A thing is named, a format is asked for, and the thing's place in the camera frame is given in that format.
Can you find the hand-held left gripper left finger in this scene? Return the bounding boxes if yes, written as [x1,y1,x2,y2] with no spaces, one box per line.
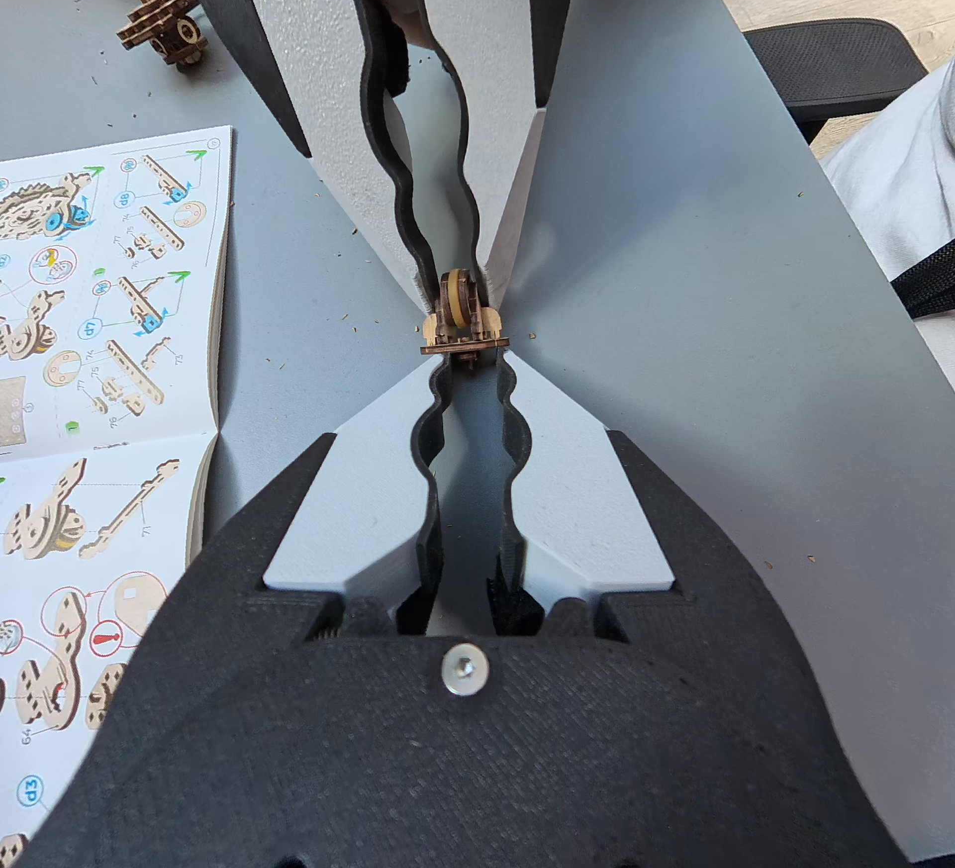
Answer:
[263,363,450,632]

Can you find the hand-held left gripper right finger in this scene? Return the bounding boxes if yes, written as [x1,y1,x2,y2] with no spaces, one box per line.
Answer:
[491,352,677,632]

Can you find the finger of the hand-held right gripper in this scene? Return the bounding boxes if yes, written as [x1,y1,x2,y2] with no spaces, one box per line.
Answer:
[418,0,552,303]
[237,0,443,318]

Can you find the small wooden pulley part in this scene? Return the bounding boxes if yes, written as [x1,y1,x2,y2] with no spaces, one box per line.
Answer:
[419,269,513,366]

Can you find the grey desk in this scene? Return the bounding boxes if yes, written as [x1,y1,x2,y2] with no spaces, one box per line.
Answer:
[0,0,955,868]

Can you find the small wooden gear assembly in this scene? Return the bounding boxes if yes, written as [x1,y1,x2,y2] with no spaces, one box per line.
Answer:
[115,0,210,68]

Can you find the assembly instruction booklet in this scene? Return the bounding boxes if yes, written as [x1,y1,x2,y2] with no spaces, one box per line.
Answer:
[0,125,234,868]

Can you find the black mesh chair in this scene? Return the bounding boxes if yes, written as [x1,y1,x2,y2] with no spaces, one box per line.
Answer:
[697,0,931,147]

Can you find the black strap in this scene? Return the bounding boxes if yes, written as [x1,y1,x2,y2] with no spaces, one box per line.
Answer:
[891,237,955,321]

